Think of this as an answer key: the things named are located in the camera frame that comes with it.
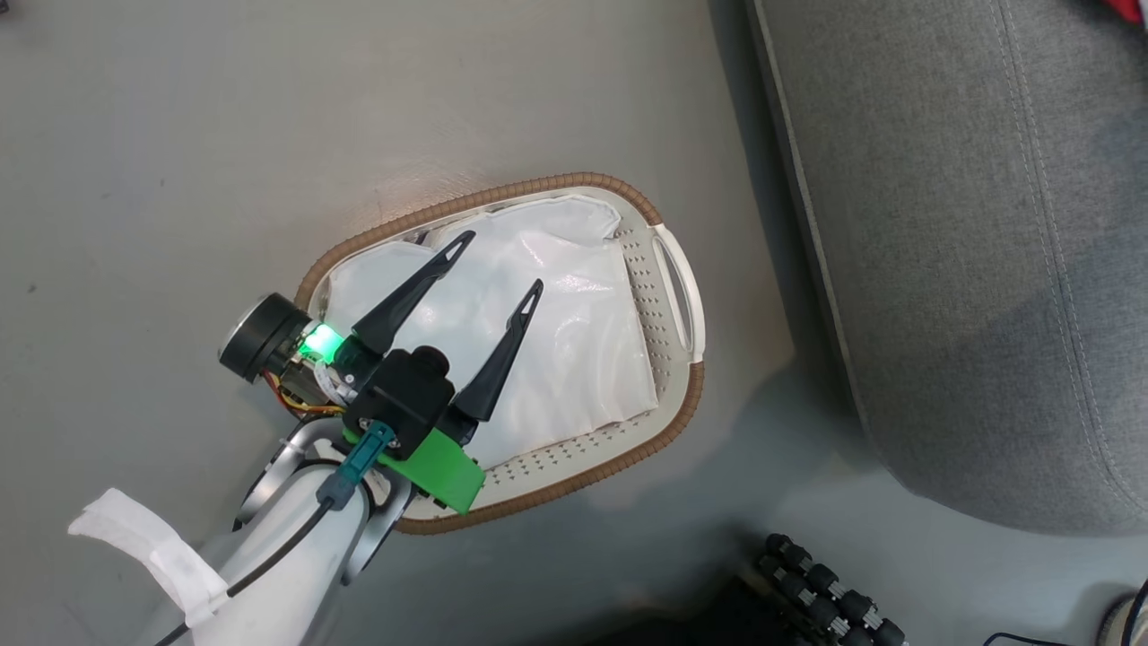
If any white cloth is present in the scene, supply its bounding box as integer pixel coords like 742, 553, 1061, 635
323, 195, 661, 468

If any black roller wheel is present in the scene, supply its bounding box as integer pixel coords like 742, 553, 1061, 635
753, 533, 909, 646

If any white tape strip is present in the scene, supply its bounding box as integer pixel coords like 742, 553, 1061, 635
67, 487, 230, 628

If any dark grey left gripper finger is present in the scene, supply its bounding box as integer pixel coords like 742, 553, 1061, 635
351, 230, 477, 354
448, 279, 545, 423

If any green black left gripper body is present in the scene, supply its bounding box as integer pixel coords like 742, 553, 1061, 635
219, 292, 486, 515

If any fabric sofa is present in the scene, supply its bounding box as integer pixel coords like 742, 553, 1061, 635
744, 0, 1148, 537

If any white laundry basket rope rim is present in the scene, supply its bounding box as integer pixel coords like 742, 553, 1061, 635
294, 172, 707, 537

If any black cable teal connector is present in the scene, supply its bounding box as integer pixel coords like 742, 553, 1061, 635
154, 420, 398, 646

